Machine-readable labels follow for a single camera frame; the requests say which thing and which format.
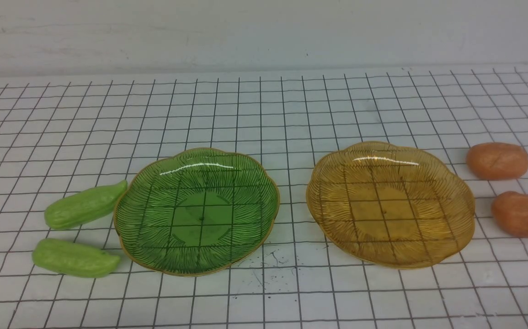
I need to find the amber glass plate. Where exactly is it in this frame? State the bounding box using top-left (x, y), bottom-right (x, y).
top-left (306, 141), bottom-right (475, 269)

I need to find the green toy gourd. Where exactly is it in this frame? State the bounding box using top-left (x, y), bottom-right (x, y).
top-left (32, 238), bottom-right (120, 278)
top-left (44, 180), bottom-right (128, 230)

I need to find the green glass plate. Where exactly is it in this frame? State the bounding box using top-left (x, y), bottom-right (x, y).
top-left (113, 148), bottom-right (281, 276)

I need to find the orange toy potato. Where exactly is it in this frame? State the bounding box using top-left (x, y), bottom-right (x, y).
top-left (491, 191), bottom-right (528, 238)
top-left (466, 142), bottom-right (528, 180)

